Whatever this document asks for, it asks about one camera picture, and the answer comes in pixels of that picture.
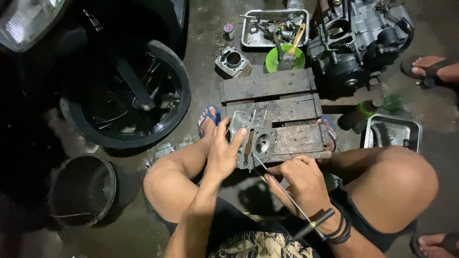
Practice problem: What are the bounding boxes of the person's right leg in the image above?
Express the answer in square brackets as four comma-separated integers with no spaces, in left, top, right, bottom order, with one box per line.
[317,118,439,234]

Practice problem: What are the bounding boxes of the black plastic bucket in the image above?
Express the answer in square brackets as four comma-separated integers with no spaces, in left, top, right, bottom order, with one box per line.
[48,153,117,227]

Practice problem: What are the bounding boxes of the black motorcycle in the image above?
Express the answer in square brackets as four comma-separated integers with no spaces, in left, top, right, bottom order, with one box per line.
[0,0,191,150]

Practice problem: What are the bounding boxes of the black wristbands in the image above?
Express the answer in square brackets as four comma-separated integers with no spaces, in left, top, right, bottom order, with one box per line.
[322,211,353,246]

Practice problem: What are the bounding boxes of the person's left hand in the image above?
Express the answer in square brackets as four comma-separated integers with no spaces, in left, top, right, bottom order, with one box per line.
[205,116,249,182]

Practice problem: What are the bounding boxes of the green plastic bowl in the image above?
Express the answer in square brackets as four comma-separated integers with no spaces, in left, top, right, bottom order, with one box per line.
[265,44,306,74]

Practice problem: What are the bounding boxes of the black shorts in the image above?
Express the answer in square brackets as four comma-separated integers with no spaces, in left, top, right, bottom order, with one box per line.
[154,184,419,258]

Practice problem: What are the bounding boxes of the person's right hand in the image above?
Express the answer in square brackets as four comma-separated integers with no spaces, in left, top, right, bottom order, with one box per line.
[263,155,336,231]

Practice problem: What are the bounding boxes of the dark bottle with green label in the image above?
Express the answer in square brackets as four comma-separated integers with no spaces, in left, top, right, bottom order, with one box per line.
[337,99,384,132]

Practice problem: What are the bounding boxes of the black sandal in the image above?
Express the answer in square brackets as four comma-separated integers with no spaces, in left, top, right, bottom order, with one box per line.
[410,231,459,258]
[400,54,459,87]

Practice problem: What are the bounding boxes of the blue flip-flop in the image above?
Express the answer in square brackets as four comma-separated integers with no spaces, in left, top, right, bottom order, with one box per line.
[197,104,222,139]
[318,115,338,152]

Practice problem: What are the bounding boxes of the wooden-handled paint brush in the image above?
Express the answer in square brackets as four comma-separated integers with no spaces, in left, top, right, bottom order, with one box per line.
[278,23,307,72]

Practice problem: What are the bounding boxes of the shallow empty metal tray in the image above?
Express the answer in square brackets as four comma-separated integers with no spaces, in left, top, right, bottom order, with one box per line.
[362,113,423,154]

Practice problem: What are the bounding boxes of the person's left leg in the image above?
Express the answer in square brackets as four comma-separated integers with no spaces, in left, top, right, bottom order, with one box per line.
[143,107,230,223]

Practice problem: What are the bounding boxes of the weathered wooden pallet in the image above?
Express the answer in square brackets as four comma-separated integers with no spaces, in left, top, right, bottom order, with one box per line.
[219,68,333,164]

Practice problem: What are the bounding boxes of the silver engine cylinder block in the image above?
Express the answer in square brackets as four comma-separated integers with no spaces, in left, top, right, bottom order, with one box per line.
[214,46,253,79]

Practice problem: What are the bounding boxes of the green round lid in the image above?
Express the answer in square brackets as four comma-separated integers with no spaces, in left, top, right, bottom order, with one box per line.
[383,94,403,112]

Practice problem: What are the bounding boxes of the grey-handled tool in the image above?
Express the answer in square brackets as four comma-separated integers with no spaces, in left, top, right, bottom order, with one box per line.
[272,32,286,60]

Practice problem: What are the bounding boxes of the grey motorcycle engine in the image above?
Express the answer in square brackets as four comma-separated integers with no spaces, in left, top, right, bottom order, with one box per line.
[307,0,415,99]

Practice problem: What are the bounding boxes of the floral print shirt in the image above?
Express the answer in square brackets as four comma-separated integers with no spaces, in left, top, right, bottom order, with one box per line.
[209,231,313,258]

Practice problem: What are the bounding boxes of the metal tray of engine parts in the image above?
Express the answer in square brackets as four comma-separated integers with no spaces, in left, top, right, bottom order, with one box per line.
[240,9,310,48]

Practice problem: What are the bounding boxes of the silver engine cover part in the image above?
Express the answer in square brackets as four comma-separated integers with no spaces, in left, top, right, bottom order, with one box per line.
[145,142,189,170]

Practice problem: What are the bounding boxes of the person's leg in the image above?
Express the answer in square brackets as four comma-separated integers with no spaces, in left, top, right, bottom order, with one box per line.
[317,118,439,234]
[143,107,230,223]

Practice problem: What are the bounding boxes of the grey metal cylinder head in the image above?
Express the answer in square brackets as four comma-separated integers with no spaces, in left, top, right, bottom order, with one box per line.
[227,108,279,170]

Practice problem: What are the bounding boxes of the T-handle metal rod tool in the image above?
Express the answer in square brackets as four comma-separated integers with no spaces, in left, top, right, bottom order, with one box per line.
[252,152,336,241]

